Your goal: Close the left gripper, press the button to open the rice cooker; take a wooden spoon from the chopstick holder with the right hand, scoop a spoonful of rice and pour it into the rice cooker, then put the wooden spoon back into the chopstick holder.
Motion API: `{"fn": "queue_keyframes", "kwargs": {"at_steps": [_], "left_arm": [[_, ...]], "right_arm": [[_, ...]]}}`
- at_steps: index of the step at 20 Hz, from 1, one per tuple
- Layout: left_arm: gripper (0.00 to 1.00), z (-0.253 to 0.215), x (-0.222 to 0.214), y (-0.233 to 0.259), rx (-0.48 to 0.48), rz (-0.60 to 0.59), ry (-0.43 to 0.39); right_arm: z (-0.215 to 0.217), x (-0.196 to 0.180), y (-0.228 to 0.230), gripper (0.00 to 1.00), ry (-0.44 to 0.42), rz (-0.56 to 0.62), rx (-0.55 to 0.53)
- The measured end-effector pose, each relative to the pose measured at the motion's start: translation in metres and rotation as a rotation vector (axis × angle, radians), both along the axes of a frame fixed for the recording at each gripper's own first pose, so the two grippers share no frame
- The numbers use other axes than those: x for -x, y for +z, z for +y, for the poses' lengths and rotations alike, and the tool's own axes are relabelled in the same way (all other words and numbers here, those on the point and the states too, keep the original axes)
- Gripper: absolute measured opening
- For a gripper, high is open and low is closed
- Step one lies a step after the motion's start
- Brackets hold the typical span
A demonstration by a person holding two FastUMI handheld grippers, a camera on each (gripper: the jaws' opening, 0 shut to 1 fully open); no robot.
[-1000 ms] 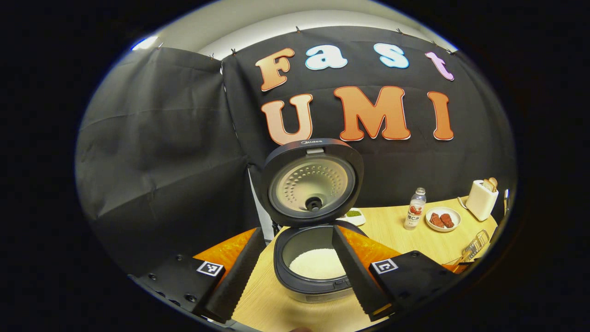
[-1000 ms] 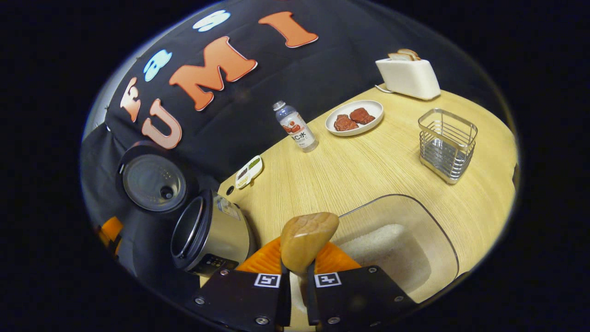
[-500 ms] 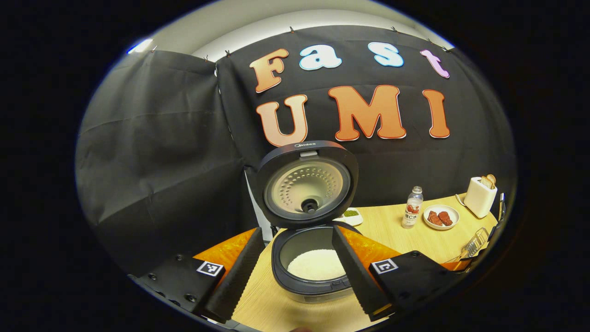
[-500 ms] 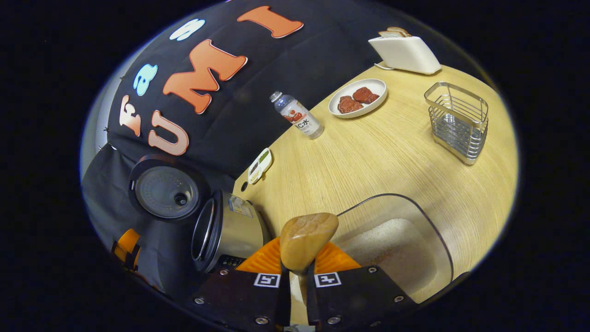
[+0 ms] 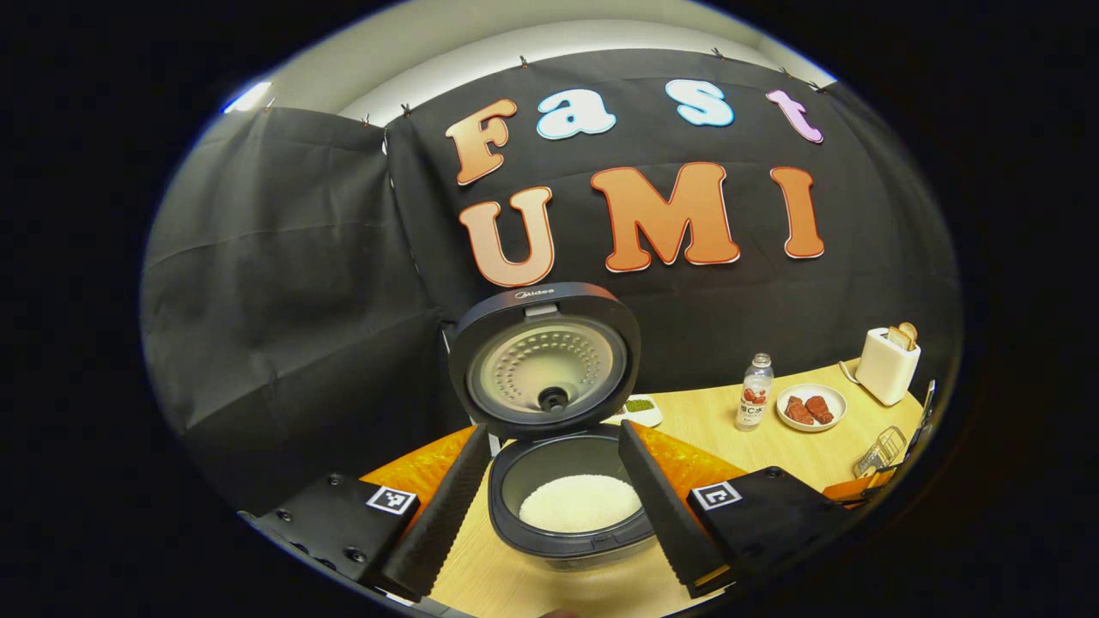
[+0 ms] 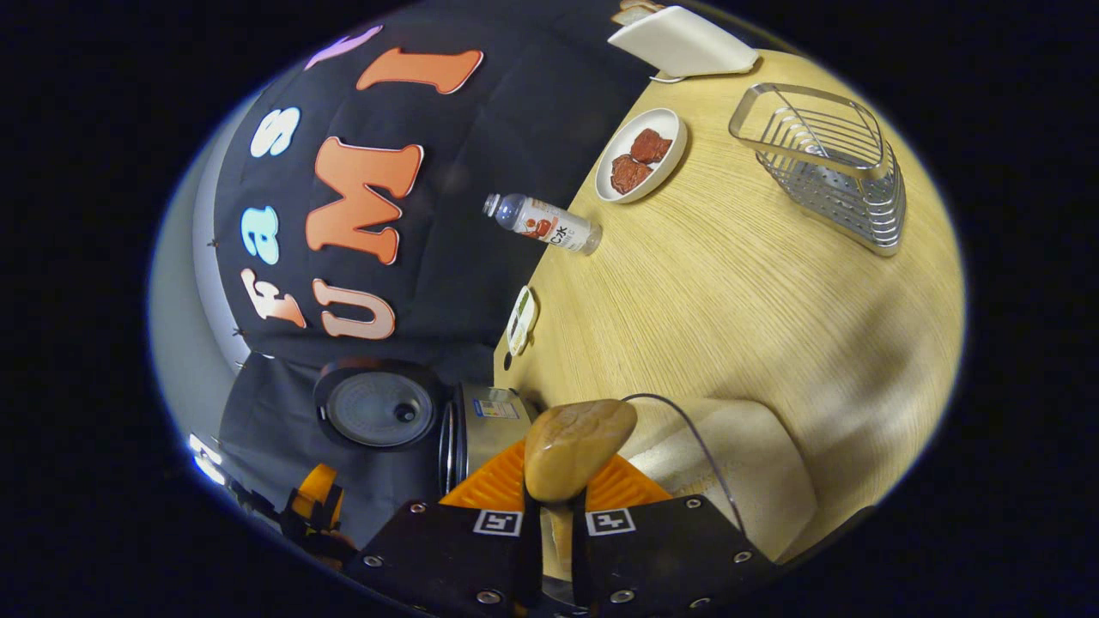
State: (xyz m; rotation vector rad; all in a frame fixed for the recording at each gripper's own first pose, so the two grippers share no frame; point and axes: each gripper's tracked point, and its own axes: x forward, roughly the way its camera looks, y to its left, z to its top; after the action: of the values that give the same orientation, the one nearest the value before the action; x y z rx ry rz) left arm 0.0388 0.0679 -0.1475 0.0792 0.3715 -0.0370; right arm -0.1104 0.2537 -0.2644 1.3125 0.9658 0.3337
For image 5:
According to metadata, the ceiling light panel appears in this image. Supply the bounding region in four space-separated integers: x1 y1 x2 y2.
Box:
222 82 274 115

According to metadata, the dark grey rice cooker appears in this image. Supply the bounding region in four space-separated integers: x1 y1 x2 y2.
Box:
446 282 666 572

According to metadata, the white rice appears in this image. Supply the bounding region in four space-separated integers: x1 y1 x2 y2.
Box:
518 474 643 533

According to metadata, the white round plate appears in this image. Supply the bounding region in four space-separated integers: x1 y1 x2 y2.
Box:
775 383 848 432

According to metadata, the white divided grain dish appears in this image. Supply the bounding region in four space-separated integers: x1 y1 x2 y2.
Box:
605 395 664 428

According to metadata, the metal wire chopstick holder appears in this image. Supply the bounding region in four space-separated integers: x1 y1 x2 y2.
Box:
853 426 908 478

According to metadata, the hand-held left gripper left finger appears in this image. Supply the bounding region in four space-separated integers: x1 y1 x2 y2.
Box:
239 422 492 603

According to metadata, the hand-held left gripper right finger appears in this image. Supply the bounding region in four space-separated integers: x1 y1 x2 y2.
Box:
618 419 859 600

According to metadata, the white toaster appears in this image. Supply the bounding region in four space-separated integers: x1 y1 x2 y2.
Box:
854 327 921 407

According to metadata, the black backdrop cloth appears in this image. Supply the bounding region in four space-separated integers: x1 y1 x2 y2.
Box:
142 47 961 516

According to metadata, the clear drink bottle red label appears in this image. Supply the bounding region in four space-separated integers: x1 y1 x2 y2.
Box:
736 352 775 432

